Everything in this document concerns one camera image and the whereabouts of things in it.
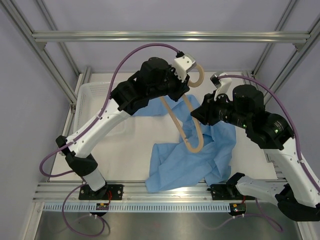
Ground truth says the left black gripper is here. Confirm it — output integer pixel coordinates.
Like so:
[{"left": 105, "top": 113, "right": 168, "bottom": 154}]
[{"left": 147, "top": 64, "right": 190, "bottom": 102}]

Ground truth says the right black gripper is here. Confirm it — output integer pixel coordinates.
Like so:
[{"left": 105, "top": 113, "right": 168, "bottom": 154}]
[{"left": 190, "top": 89, "right": 251, "bottom": 130}]

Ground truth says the beige wooden hanger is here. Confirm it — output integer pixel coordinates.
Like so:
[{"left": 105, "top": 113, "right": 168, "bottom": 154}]
[{"left": 160, "top": 64, "right": 205, "bottom": 153}]

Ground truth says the light blue shirt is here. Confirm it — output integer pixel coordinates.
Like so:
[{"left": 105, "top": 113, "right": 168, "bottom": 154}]
[{"left": 133, "top": 96, "right": 237, "bottom": 193}]

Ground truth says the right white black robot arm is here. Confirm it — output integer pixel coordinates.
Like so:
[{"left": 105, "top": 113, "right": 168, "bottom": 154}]
[{"left": 191, "top": 85, "right": 320, "bottom": 222}]

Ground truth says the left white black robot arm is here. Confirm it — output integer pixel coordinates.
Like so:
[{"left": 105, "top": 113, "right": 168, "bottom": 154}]
[{"left": 55, "top": 56, "right": 205, "bottom": 200}]

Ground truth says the aluminium top crossbar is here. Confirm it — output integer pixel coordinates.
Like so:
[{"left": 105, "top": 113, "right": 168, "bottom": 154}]
[{"left": 31, "top": 30, "right": 311, "bottom": 44}]

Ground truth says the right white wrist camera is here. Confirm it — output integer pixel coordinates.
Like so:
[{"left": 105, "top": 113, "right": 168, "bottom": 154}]
[{"left": 210, "top": 71, "right": 232, "bottom": 101}]

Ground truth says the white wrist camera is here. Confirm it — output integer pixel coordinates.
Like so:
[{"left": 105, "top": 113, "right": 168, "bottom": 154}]
[
  {"left": 172, "top": 51, "right": 197, "bottom": 82},
  {"left": 210, "top": 71, "right": 232, "bottom": 101}
]

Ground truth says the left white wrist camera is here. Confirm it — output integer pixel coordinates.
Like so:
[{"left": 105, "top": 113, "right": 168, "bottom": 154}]
[{"left": 172, "top": 51, "right": 197, "bottom": 82}]

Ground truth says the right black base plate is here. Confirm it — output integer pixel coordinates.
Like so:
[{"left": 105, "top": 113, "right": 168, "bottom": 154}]
[{"left": 207, "top": 184, "right": 237, "bottom": 200}]

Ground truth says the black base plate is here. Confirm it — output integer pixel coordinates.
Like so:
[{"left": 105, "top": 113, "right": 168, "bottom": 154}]
[
  {"left": 78, "top": 184, "right": 124, "bottom": 201},
  {"left": 207, "top": 184, "right": 237, "bottom": 200}
]

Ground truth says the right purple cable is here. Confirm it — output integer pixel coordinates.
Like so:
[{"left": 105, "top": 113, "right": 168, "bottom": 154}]
[{"left": 217, "top": 74, "right": 320, "bottom": 191}]

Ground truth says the purple cable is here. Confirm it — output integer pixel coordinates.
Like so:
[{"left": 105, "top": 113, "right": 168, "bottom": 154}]
[
  {"left": 217, "top": 74, "right": 320, "bottom": 191},
  {"left": 39, "top": 42, "right": 181, "bottom": 178}
]

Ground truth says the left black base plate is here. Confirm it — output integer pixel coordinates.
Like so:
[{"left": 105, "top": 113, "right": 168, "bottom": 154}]
[{"left": 78, "top": 184, "right": 124, "bottom": 201}]

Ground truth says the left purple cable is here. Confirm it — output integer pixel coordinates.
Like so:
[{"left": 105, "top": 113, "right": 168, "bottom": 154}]
[{"left": 39, "top": 42, "right": 181, "bottom": 178}]

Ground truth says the aluminium front rail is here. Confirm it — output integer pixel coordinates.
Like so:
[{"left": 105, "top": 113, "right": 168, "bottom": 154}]
[{"left": 31, "top": 181, "right": 305, "bottom": 202}]

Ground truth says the white slotted cable duct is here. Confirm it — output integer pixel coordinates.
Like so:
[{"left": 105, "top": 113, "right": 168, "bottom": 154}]
[{"left": 43, "top": 202, "right": 231, "bottom": 213}]

